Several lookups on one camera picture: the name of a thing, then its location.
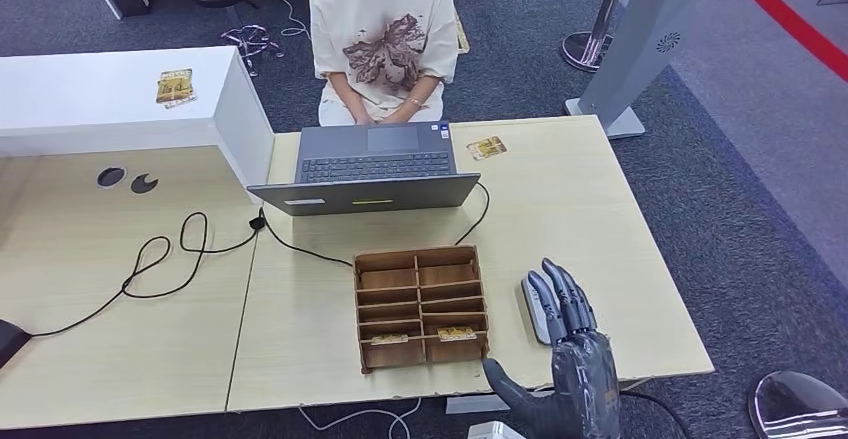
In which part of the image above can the grey laptop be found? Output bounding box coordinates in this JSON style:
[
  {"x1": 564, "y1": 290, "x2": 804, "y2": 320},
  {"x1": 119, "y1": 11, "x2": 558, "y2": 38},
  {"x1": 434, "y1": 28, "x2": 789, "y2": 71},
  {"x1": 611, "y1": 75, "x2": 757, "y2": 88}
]
[{"x1": 246, "y1": 120, "x2": 483, "y2": 218}]

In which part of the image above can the person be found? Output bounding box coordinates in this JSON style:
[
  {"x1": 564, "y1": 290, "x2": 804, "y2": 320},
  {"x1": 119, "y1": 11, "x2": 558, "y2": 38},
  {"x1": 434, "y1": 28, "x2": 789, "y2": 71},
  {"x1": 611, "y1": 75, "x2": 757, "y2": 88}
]
[{"x1": 307, "y1": 0, "x2": 460, "y2": 127}]

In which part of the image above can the black card reader cable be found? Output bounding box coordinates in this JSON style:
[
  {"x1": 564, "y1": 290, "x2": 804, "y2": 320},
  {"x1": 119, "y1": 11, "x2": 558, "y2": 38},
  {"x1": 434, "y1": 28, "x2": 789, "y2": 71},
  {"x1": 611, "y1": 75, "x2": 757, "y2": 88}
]
[{"x1": 619, "y1": 391, "x2": 692, "y2": 439}]

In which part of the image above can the white counter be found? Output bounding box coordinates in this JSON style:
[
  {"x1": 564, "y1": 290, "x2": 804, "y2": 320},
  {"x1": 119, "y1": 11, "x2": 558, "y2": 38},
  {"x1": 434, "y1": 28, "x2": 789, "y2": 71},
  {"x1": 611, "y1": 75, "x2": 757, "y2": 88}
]
[{"x1": 0, "y1": 45, "x2": 277, "y2": 190}]

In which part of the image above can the black power adapter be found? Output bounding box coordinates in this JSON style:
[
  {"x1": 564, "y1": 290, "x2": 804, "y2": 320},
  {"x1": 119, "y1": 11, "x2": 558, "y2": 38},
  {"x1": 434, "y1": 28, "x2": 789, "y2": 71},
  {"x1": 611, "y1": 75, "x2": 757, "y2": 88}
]
[{"x1": 0, "y1": 319, "x2": 33, "y2": 371}]

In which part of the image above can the wooden card slot box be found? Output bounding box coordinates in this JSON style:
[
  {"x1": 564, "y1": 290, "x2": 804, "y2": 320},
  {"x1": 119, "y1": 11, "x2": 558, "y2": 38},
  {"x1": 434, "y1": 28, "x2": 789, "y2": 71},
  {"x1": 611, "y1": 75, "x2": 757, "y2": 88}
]
[{"x1": 352, "y1": 244, "x2": 490, "y2": 376}]

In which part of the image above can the shiny grey dome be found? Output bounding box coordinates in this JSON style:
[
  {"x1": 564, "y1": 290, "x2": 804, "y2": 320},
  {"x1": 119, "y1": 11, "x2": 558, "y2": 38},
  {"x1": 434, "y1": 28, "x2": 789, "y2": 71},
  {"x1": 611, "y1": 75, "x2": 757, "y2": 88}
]
[{"x1": 747, "y1": 369, "x2": 848, "y2": 439}]

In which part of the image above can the chrome stanchion post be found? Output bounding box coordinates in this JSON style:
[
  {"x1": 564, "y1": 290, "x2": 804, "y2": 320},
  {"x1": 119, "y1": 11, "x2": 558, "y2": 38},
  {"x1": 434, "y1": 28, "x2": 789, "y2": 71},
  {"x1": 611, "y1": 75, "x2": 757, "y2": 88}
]
[{"x1": 560, "y1": 0, "x2": 639, "y2": 74}]

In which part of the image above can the tan woven chair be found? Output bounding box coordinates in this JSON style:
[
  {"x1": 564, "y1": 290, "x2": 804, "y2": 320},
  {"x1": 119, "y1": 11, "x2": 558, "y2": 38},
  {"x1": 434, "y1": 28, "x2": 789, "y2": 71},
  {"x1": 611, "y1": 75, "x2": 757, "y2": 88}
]
[{"x1": 437, "y1": 0, "x2": 472, "y2": 56}]

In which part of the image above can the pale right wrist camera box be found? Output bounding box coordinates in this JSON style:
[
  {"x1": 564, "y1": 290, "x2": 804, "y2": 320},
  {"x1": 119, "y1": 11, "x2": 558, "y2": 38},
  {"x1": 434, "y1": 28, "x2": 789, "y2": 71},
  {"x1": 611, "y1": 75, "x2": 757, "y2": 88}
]
[{"x1": 466, "y1": 420, "x2": 529, "y2": 439}]

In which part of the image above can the red barrier belt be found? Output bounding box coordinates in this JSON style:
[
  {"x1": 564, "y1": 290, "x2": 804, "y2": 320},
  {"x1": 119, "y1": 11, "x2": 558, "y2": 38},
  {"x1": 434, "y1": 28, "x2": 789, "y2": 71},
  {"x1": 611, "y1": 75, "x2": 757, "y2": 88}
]
[{"x1": 714, "y1": 0, "x2": 848, "y2": 85}]

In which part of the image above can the white cable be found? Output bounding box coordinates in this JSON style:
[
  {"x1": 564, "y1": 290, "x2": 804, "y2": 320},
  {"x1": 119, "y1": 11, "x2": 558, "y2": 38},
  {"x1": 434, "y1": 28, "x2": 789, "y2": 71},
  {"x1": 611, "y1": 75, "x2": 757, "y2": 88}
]
[
  {"x1": 298, "y1": 397, "x2": 423, "y2": 439},
  {"x1": 274, "y1": 0, "x2": 311, "y2": 40}
]

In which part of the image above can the grey kiosk stand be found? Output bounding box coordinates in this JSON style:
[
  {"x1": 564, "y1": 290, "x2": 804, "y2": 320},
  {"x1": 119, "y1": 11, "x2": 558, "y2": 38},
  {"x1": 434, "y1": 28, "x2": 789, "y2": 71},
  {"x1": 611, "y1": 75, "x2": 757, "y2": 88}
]
[{"x1": 563, "y1": 0, "x2": 706, "y2": 141}]

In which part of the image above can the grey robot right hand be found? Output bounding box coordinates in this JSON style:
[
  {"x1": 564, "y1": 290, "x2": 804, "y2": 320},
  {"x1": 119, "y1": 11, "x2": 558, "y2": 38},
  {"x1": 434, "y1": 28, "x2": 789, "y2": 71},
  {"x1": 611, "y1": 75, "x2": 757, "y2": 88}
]
[{"x1": 481, "y1": 257, "x2": 622, "y2": 439}]

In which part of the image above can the grey card reader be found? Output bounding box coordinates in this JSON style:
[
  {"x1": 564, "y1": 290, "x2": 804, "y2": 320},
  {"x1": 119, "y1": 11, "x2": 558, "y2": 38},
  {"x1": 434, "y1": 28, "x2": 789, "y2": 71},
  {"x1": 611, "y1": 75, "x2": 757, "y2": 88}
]
[{"x1": 519, "y1": 272, "x2": 574, "y2": 347}]

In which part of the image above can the black laptop power cable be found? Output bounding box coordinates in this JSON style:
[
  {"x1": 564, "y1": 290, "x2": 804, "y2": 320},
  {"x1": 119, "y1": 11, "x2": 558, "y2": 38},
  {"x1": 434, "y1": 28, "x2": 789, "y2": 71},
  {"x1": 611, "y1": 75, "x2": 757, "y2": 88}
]
[{"x1": 29, "y1": 180, "x2": 492, "y2": 339}]

